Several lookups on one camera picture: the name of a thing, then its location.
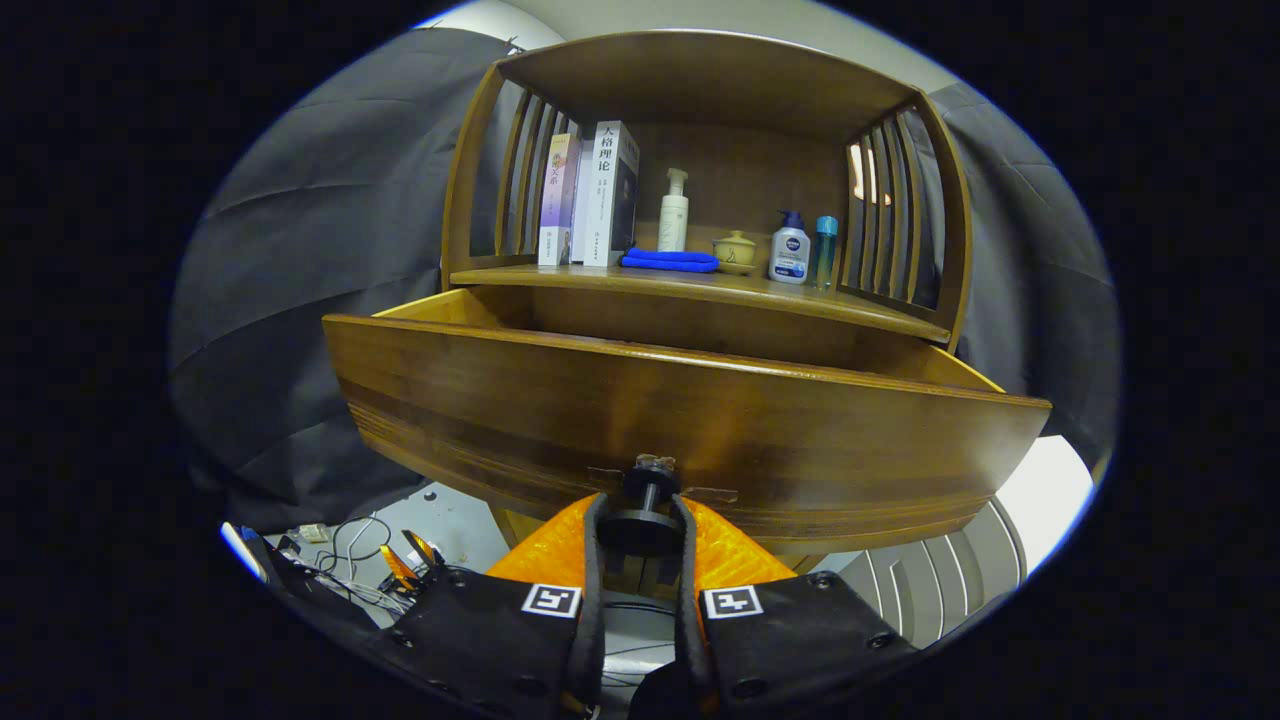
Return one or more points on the purple book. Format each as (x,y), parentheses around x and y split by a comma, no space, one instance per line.
(558,200)

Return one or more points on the white blue pump bottle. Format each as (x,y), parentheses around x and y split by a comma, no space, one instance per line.
(789,255)

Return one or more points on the brown wooden drawer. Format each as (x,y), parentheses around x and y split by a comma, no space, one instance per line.
(700,420)

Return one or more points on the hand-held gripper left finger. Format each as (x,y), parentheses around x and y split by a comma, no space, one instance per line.
(594,620)

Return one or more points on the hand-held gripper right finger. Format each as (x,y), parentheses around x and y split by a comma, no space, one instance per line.
(686,620)

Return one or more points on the brown wooden cabinet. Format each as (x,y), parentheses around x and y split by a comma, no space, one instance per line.
(700,80)

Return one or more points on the yellow lidded teacup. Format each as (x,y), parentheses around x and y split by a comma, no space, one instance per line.
(735,252)

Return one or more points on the blue folded cloth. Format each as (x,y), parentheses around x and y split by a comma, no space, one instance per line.
(670,261)

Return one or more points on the wooden countertop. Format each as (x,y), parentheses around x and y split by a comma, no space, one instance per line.
(700,285)

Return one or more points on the orange black tool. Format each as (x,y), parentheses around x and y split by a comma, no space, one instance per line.
(425,548)

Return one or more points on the white table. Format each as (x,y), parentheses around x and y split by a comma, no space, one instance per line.
(1040,490)

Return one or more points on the teal bottle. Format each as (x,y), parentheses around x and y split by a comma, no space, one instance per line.
(824,255)

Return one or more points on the white book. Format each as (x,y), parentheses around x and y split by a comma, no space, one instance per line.
(600,200)

